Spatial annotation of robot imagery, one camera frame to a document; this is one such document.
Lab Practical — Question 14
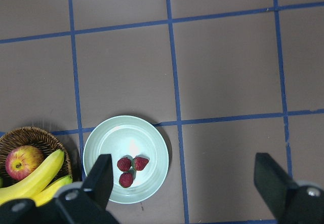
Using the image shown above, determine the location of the yellow banana bunch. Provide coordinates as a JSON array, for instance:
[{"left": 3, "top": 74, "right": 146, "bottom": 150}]
[{"left": 1, "top": 149, "right": 72, "bottom": 207}]

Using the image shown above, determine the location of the red apple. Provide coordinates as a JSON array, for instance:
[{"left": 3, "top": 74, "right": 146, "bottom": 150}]
[{"left": 5, "top": 145, "right": 45, "bottom": 181}]

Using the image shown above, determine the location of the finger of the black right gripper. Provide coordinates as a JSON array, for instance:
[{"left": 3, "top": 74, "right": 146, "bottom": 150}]
[
  {"left": 254, "top": 153, "right": 323, "bottom": 223},
  {"left": 1, "top": 154, "right": 118, "bottom": 223}
]

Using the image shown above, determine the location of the red strawberry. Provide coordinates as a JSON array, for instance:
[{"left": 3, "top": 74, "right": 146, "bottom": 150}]
[
  {"left": 132, "top": 157, "right": 149, "bottom": 171},
  {"left": 118, "top": 172, "right": 134, "bottom": 188},
  {"left": 117, "top": 157, "right": 132, "bottom": 172}
]

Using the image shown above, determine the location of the light green plate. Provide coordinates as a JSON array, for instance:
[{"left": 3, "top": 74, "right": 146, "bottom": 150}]
[{"left": 83, "top": 116, "right": 169, "bottom": 204}]

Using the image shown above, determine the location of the woven wicker basket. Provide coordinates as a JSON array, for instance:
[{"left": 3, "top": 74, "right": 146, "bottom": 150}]
[{"left": 1, "top": 126, "right": 73, "bottom": 187}]

